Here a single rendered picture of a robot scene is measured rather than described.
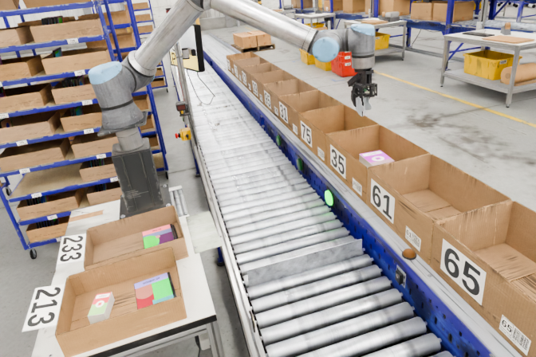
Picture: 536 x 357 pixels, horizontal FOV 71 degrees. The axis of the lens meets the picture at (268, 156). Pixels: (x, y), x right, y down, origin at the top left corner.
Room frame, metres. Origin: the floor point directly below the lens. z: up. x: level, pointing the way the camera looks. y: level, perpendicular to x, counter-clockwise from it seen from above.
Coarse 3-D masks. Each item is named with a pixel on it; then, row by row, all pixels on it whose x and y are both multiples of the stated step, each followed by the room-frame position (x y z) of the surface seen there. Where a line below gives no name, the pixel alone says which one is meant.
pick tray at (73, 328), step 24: (120, 264) 1.15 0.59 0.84; (144, 264) 1.17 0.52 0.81; (168, 264) 1.20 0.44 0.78; (72, 288) 1.09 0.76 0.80; (96, 288) 1.12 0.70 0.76; (120, 288) 1.11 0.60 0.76; (72, 312) 1.01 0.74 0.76; (120, 312) 0.99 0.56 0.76; (144, 312) 0.90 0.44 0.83; (168, 312) 0.92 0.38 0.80; (72, 336) 0.84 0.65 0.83; (96, 336) 0.86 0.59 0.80; (120, 336) 0.88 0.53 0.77
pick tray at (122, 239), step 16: (160, 208) 1.50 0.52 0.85; (112, 224) 1.43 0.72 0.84; (128, 224) 1.46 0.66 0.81; (144, 224) 1.48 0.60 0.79; (160, 224) 1.50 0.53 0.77; (176, 224) 1.50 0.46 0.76; (96, 240) 1.40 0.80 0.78; (112, 240) 1.43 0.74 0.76; (128, 240) 1.41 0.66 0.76; (176, 240) 1.25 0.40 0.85; (96, 256) 1.32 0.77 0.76; (112, 256) 1.31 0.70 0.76; (128, 256) 1.19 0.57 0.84; (176, 256) 1.25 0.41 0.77
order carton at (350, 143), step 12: (348, 132) 1.71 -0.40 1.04; (360, 132) 1.73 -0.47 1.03; (372, 132) 1.74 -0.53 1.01; (384, 132) 1.70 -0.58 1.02; (336, 144) 1.57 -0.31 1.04; (348, 144) 1.71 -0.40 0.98; (360, 144) 1.73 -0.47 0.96; (372, 144) 1.74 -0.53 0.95; (384, 144) 1.70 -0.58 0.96; (396, 144) 1.60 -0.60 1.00; (408, 144) 1.52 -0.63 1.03; (348, 156) 1.46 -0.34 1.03; (396, 156) 1.60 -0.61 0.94; (408, 156) 1.51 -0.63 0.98; (348, 168) 1.46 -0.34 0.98; (360, 168) 1.36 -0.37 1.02; (348, 180) 1.46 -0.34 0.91; (360, 180) 1.36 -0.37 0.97
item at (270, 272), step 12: (360, 240) 1.18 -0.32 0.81; (312, 252) 1.14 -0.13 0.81; (324, 252) 1.14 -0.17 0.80; (336, 252) 1.15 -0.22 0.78; (348, 252) 1.17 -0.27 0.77; (360, 252) 1.18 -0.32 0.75; (276, 264) 1.10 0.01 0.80; (288, 264) 1.11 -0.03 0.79; (300, 264) 1.12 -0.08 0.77; (312, 264) 1.13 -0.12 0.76; (324, 264) 1.14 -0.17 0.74; (252, 276) 1.08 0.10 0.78; (264, 276) 1.09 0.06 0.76; (276, 276) 1.10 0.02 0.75
